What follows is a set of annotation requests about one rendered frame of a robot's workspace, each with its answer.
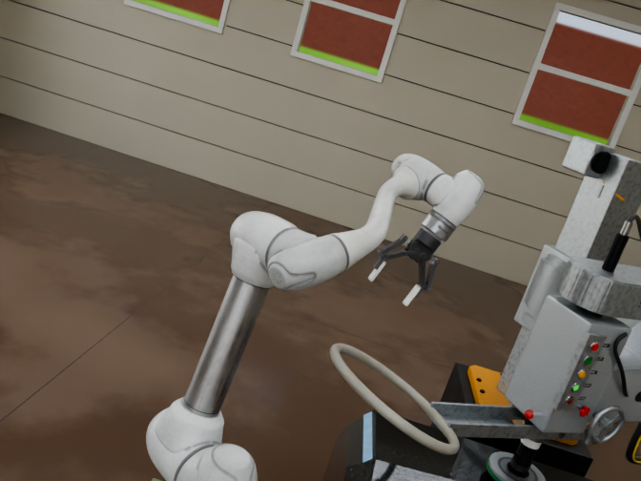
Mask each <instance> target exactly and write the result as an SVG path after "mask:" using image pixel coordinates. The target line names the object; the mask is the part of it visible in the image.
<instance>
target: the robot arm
mask: <svg viewBox="0 0 641 481"><path fill-rule="evenodd" d="M391 174H392V177H393V178H391V179H389V180H388V181H387V182H386V183H384V184H383V186H382V187H381V188H380V190H379V192H378V194H377V196H376V198H375V201H374V204H373V207H372V210H371V213H370V216H369V219H368V221H367V223H366V225H365V226H364V227H362V228H360V229H357V230H352V231H347V232H341V233H335V234H329V235H326V236H322V237H318V238H317V236H315V235H312V234H309V233H306V232H304V231H301V230H299V228H298V227H296V226H295V225H294V224H293V223H291V222H289V221H287V220H284V219H282V218H280V217H278V216H276V215H273V214H270V213H265V212H260V211H252V212H247V213H244V214H242V215H240V216H239V217H238V218H237V219H236V220H235V221H234V223H233V224H232V227H231V230H230V242H231V245H232V263H231V269H232V273H233V274H234V275H233V278H232V279H231V282H230V284H229V287H228V289H227V292H226V294H225V297H224V299H223V302H222V304H221V307H220V309H219V312H218V313H217V317H216V320H215V322H214V325H213V327H212V330H211V332H210V335H209V338H208V340H207V343H206V345H205V347H204V349H203V352H202V354H201V357H200V359H199V362H198V364H197V367H196V371H195V373H194V376H193V378H192V381H191V383H190V385H189V387H188V390H187V392H186V395H185V396H184V397H182V398H180V399H178V400H176V401H174V402H173V403H172V404H171V406H170V407H169V408H166V409H164V410H162V411H160V412H159V414H157V415H156V416H155V417H154V419H153V420H152V421H151V423H150V425H149V426H148V429H147V433H146V445H147V450H148V452H149V455H150V457H151V459H152V461H153V463H154V464H155V467H156V468H157V469H158V471H159V472H160V474H161V475H162V476H163V477H164V479H165V480H166V481H258V473H257V467H256V464H255V461H254V459H253V457H252V456H251V454H250V453H249V452H248V451H246V450H245V449H243V448H242V447H239V446H237V445H233V444H227V443H224V444H222V434H223V426H224V419H223V416H222V413H221V411H220V408H221V406H222V403H223V401H224V399H225V396H226V394H227V391H228V389H229V386H230V385H231V382H232V380H233V377H234V375H235V372H236V370H237V368H238V364H239V361H240V359H241V356H242V354H243V351H244V349H245V347H246V345H247V342H248V340H249V337H250V335H251V333H252V330H253V328H254V325H255V323H256V320H257V318H258V314H259V312H260V310H261V307H262V305H263V303H264V300H265V298H266V295H267V293H268V290H269V288H272V287H273V286H275V287H276V288H278V289H279V290H282V291H299V290H304V289H308V288H311V287H314V286H316V285H319V284H321V283H324V282H327V281H329V280H331V279H333V278H335V277H336V276H338V275H339V274H340V273H341V272H343V271H345V270H347V269H348V268H349V267H350V266H352V265H353V264H354V263H355V262H357V261H359V260H360V259H361V258H363V257H364V256H366V255H367V254H369V253H370V252H372V251H373V250H374V249H375V248H377V247H378V246H379V245H380V244H381V243H382V241H383V240H384V238H385V236H386V234H387V232H388V229H389V225H390V221H391V217H392V212H393V207H394V203H395V199H396V198H397V197H401V198H402V199H407V200H410V199H415V200H424V201H426V202H427V203H428V204H430V205H431V206H432V207H433V208H432V210H431V211H430V212H429V213H428V215H427V216H426V217H425V219H424V220H423V222H422V226H423V227H424V228H420V230H419V231H418V232H417V234H416V235H415V236H414V238H413V239H412V240H410V239H409V238H408V237H407V236H406V235H401V237H400V238H399V239H398V240H395V241H393V242H391V243H389V244H388V245H387V246H385V247H383V248H381V249H379V250H377V254H378V255H379V259H378V260H377V262H376V263H375V264H374V266H373V267H374V268H375V269H374V270H373V272H372V273H371V274H370V275H369V277H368V279H369V280H370V281H371V282H373V281H374V279H375V278H376V277H377V275H378V274H379V273H380V271H381V270H382V269H383V267H384V266H385V265H386V262H385V261H388V260H392V259H396V258H398V257H402V256H408V257H409V258H410V259H412V260H413V261H415V262H416V263H417V264H418V265H419V285H417V284H416V285H415V286H414V287H413V289H412V290H411V291H410V293H409V294H408V295H407V296H406V298H405V299H404V300H403V304H404V305H405V306H408V305H409V304H410V302H411V301H412V300H413V298H414V297H415V298H417V297H418V296H419V295H420V294H421V292H422V291H423V290H427V291H430V290H431V286H432V283H433V279H434V275H435V270H436V267H437V265H438V264H439V262H440V261H439V260H438V259H436V258H433V257H432V255H433V253H434V252H435V251H436V250H437V248H438V247H439V246H440V245H441V241H447V239H448V238H449V237H450V236H451V234H452V233H453V232H454V231H455V230H456V228H457V227H458V226H459V225H460V224H461V223H462V222H463V221H465V220H466V219H467V218H468V216H469V215H470V214H471V213H472V211H473V210H474V209H475V207H476V206H477V204H478V202H479V201H480V199H481V197H482V195H483V193H484V191H485V184H484V182H483V181H482V179H481V178H479V177H478V176H477V175H475V174H474V173H472V172H471V171H469V170H464V171H462V172H460V173H458V174H456V175H455V176H454V177H451V176H449V175H447V174H446V173H445V172H443V171H442V170H441V169H440V168H439V167H437V166H436V165H435V164H433V163H431V162H430V161H428V160H426V159H425V158H423V157H419V156H417V155H413V154H402V155H400V156H398V157H397V158H396V159H395V160H394V161H393V163H392V166H391ZM406 243H407V248H404V249H402V250H399V251H395V252H391V253H388V252H389V251H391V250H393V249H395V248H397V247H399V246H401V245H402V244H406ZM386 253H388V254H386ZM429 260H430V265H429V268H428V272H427V277H426V280H425V262H426V261H429Z"/></svg>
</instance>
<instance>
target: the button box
mask: <svg viewBox="0 0 641 481"><path fill-rule="evenodd" d="M606 339H607V336H606V335H604V334H600V333H591V332H588V331H584V334H583V336H582V338H581V340H580V342H579V345H578V346H577V348H576V350H575V353H574V355H573V357H572V359H571V361H570V364H569V367H568V369H567V372H566V374H565V376H564V378H563V380H562V383H561V385H560V386H559V388H558V390H557V393H556V395H555V397H554V399H553V402H552V404H551V406H552V407H553V408H554V409H555V410H574V407H575V405H576V403H577V401H578V399H579V397H580V394H581V392H582V390H583V388H584V386H585V384H586V381H587V379H588V377H589V375H590V373H591V371H592V368H593V366H594V364H595V362H596V360H597V358H598V355H599V353H600V351H601V349H602V347H603V345H604V342H605V341H606ZM595 342H597V343H599V347H598V349H597V350H596V351H593V352H591V351H590V350H589V348H590V346H591V345H592V344H593V343H595ZM588 356H591V357H592V362H591V364H590V365H588V366H585V365H584V360H585V359H586V357H588ZM582 369H584V370H585V371H586V372H587V374H586V376H585V377H584V378H583V379H578V378H577V374H578V372H579V371H580V370H582ZM576 383H579V384H580V388H579V390H578V391H576V392H572V391H571V387H572V386H573V385H574V384H576ZM569 396H573V397H574V401H573V403H572V404H571V405H569V406H566V404H565V402H566V400H567V398H568V397H569Z"/></svg>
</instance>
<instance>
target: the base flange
mask: <svg viewBox="0 0 641 481"><path fill-rule="evenodd" d="M467 374H468V378H469V381H470V384H471V388H472V392H473V396H474V399H475V403H476V404H477V405H494V406H507V404H508V402H509V400H508V399H507V398H506V396H505V395H504V394H503V393H502V392H501V391H500V390H498V389H497V385H498V383H499V381H500V378H501V376H502V373H500V372H497V371H494V370H491V369H487V368H484V367H481V366H470V367H469V368H468V371H467ZM555 441H558V442H561V443H565V444H568V445H571V446H573V445H575V444H577V443H578V441H579V440H555Z"/></svg>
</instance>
